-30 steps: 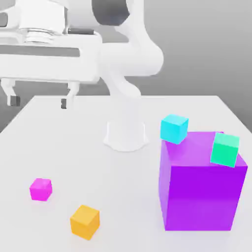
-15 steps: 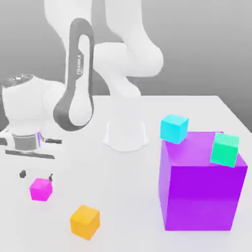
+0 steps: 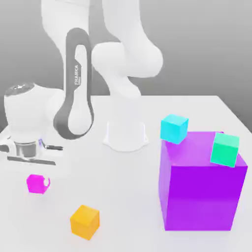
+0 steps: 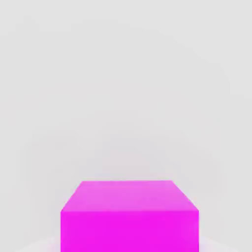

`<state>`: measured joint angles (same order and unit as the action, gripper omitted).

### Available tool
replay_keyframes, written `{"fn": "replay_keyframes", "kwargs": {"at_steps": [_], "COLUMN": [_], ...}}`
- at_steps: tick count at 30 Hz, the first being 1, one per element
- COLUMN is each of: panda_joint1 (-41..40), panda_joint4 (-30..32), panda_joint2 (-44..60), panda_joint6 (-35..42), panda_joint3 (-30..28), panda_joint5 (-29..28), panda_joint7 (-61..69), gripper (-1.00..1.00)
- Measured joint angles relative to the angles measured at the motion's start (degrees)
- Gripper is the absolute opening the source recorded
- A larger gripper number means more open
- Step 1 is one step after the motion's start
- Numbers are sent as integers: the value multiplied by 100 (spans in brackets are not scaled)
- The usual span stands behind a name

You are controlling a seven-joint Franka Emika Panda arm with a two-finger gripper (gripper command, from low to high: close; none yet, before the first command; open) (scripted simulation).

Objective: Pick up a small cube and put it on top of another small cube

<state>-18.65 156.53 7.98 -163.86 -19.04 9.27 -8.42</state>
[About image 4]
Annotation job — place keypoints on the small magenta cube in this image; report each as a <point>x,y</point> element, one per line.
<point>130,226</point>

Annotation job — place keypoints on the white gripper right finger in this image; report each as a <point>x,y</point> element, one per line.
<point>209,247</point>

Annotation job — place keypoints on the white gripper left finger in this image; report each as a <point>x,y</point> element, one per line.
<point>50,247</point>

